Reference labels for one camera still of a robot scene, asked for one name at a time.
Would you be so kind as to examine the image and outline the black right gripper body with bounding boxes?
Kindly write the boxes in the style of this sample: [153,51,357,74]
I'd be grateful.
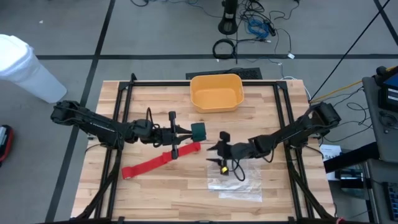
[216,140,251,175]

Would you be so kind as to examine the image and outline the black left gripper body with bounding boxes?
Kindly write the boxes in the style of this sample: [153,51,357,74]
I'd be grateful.
[152,111,182,161]

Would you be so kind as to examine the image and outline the dark green bandage roll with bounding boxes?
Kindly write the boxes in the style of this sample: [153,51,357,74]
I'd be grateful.
[190,122,207,142]

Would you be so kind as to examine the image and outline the red bandage strip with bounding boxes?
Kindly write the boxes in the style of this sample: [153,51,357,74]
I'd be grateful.
[121,142,201,180]

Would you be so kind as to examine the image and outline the yellow plastic bin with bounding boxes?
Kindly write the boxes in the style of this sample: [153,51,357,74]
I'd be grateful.
[189,73,246,114]

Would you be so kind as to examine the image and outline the black ribbed floor panel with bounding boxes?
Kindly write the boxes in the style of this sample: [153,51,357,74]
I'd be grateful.
[185,67,264,81]

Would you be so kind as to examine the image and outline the white paper sheet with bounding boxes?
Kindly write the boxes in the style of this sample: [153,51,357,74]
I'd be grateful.
[319,143,343,182]

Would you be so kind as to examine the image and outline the black stand base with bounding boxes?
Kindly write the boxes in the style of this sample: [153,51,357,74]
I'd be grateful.
[217,0,239,35]

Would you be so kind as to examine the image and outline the black beam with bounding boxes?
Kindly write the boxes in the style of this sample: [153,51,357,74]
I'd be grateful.
[323,141,379,174]

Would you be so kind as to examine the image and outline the grey desk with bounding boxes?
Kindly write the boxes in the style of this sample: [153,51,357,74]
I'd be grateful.
[361,75,398,165]
[335,157,398,224]

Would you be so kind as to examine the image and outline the white trash bin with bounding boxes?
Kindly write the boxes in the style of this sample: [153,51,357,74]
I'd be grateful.
[0,34,68,105]

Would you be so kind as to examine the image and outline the thin black pole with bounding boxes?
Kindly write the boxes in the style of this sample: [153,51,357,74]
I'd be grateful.
[308,0,391,103]

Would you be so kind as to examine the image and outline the black screen device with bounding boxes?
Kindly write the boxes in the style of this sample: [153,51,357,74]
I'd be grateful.
[374,65,398,113]

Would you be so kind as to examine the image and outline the black keyboard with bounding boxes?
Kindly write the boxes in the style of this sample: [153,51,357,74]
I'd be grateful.
[382,181,398,222]

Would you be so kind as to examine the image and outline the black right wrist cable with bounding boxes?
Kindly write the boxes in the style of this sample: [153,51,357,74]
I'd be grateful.
[231,157,247,182]

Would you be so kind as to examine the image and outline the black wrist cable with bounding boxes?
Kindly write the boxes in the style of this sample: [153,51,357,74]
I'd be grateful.
[144,106,164,149]
[231,157,247,182]

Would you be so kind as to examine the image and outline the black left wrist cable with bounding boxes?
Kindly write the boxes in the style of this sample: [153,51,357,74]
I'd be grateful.
[144,106,164,149]

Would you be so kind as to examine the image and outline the black aluminium table frame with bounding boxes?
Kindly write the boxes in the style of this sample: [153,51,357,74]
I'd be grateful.
[74,72,336,224]

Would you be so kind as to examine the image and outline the coiled black cable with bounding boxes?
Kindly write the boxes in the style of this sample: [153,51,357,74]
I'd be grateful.
[212,38,238,60]

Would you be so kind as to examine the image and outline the yellow cable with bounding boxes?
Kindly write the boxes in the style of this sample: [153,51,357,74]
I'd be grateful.
[308,64,398,104]

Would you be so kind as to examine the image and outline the blue cable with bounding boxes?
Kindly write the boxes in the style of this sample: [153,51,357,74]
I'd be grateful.
[246,18,271,40]

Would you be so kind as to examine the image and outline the black cable tangle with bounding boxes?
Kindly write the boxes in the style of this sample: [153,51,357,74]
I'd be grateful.
[238,0,296,62]

